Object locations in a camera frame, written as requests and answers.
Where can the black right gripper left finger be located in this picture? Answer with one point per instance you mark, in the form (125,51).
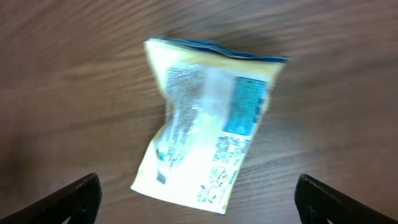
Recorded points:
(77,202)

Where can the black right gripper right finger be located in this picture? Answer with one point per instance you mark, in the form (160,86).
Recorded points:
(317,202)

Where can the yellow snack bag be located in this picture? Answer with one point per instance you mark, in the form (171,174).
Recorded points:
(215,100)

